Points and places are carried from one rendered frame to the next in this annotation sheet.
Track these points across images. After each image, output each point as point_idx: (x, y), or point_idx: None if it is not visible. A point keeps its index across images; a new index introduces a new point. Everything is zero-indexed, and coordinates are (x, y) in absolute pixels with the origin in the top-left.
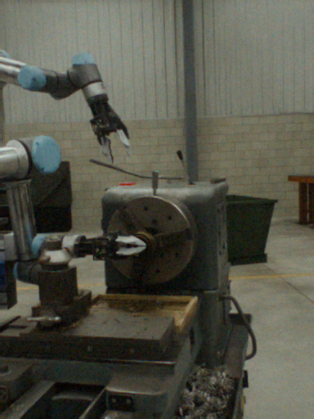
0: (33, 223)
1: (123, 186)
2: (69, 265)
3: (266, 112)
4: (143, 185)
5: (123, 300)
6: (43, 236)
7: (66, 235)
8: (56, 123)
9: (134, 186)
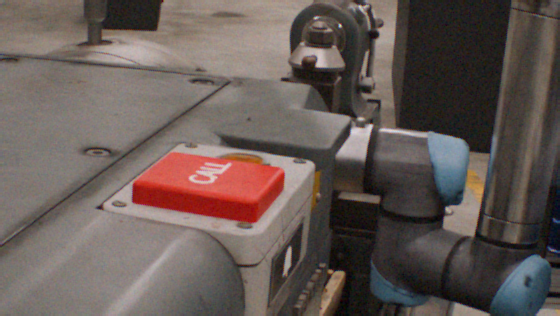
0: (495, 122)
1: (234, 119)
2: (294, 79)
3: None
4: (74, 154)
5: None
6: (439, 134)
7: (371, 124)
8: None
9: (156, 98)
